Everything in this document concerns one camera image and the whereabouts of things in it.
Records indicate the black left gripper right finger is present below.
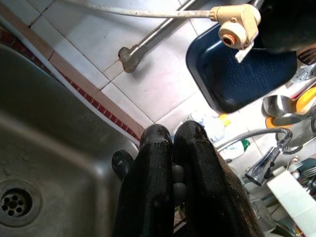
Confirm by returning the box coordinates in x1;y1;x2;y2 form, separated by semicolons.
174;120;262;237

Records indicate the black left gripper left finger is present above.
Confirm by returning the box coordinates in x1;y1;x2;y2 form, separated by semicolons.
115;124;175;237

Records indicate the white detergent bottle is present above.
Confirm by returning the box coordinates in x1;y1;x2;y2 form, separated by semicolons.
217;138;250;161

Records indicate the chrome sink faucet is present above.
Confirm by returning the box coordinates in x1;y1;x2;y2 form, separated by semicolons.
217;127;294;187

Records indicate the white dish rack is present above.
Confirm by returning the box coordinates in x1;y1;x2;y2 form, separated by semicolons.
268;170;316;237

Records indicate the deep steel sink basin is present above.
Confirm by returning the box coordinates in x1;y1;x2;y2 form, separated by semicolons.
0;41;146;237

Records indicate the steel ladle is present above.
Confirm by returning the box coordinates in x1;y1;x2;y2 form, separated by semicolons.
262;94;316;124

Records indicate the navy blue plastic tray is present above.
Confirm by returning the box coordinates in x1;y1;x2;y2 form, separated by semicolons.
185;23;298;114

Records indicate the yellow plastic dish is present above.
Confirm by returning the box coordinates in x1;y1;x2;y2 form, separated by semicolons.
295;86;316;117

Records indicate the beige tap filter head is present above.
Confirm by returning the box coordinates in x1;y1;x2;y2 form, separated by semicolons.
209;3;262;64

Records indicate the steel wall pipe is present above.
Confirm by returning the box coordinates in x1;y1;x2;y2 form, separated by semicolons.
118;0;198;74

